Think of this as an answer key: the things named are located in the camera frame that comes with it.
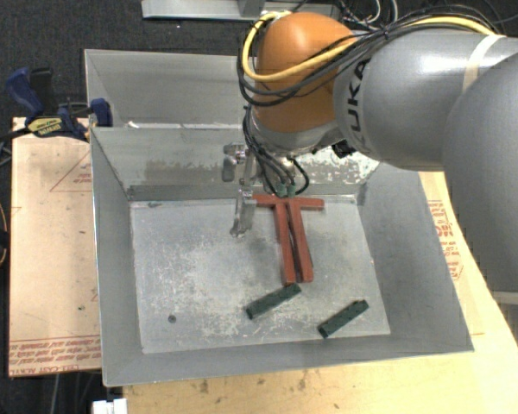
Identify grey metal bin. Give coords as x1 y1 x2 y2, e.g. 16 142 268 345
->
84 48 476 388

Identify black cylinder on white bracket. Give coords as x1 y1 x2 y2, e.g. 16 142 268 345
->
331 139 357 160

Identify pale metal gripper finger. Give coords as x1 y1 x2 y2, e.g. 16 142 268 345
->
229 191 247 238
243 191 259 234

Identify red-brown flat block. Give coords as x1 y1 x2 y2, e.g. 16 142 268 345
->
287 206 316 284
251 193 325 211
273 204 298 287

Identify dark green flat block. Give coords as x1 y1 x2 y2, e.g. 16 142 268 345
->
244 283 303 321
316 298 371 340

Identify brown cardboard board, red print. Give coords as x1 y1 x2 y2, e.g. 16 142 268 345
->
8 116 487 380

